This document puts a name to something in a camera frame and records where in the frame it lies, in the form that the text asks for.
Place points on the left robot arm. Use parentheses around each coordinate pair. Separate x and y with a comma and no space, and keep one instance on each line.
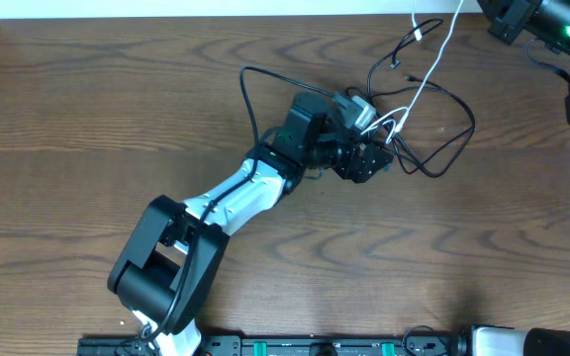
(166,270)

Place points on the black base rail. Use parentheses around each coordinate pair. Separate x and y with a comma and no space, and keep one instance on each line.
(420,340)

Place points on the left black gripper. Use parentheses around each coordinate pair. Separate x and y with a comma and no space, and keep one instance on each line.
(350,169)

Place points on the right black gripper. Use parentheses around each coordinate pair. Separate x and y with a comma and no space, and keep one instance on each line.
(507,19)

